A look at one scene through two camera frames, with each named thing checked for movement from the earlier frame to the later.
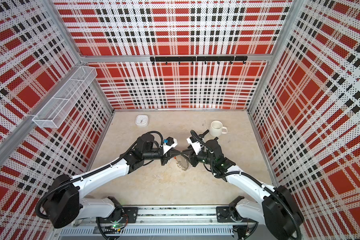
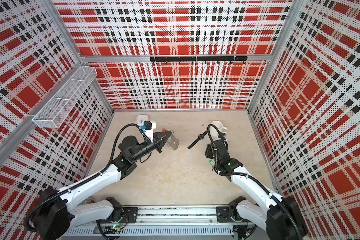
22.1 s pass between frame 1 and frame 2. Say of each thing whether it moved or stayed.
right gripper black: moved
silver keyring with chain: moved
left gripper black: moved
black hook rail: stayed
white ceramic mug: stayed
